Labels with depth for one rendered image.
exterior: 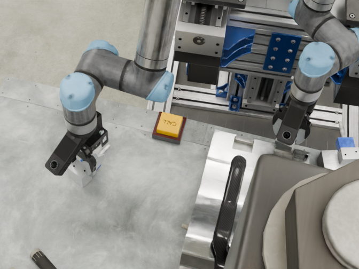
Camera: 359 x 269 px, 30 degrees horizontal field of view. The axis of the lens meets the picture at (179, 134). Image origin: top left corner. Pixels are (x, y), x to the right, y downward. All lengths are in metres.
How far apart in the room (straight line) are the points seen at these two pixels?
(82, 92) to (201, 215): 0.43
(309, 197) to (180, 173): 1.41
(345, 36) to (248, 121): 1.04
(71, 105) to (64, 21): 1.72
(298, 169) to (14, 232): 1.36
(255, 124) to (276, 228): 2.20
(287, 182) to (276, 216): 0.03
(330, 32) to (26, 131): 0.85
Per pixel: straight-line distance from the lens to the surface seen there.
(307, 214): 0.39
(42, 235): 1.74
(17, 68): 3.03
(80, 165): 1.76
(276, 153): 1.80
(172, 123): 1.84
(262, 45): 2.04
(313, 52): 1.57
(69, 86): 1.47
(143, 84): 1.50
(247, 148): 1.79
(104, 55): 1.54
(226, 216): 1.66
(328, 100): 2.75
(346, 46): 1.63
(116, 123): 1.88
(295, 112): 1.70
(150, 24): 1.44
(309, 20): 1.68
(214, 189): 1.70
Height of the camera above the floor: 2.39
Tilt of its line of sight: 59 degrees down
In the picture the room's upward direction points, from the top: 6 degrees clockwise
